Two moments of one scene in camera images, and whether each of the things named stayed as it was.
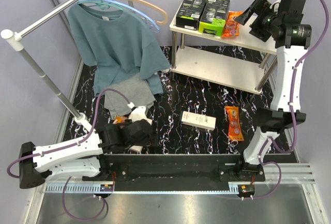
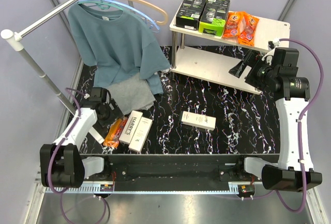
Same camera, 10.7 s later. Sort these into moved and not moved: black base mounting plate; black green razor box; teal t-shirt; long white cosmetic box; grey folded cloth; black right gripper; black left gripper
Moved: black left gripper; black right gripper
Not moved: black base mounting plate; long white cosmetic box; grey folded cloth; teal t-shirt; black green razor box
